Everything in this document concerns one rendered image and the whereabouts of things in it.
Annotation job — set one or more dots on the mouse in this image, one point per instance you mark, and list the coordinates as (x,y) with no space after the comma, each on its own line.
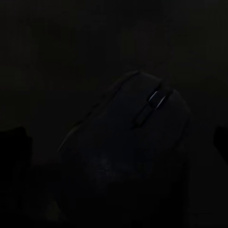
(124,155)

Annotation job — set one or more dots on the desk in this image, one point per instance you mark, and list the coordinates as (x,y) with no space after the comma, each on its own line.
(58,57)

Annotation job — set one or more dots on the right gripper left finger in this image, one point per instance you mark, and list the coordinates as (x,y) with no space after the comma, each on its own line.
(12,145)

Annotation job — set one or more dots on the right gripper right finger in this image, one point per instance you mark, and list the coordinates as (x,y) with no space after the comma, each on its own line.
(220,141)

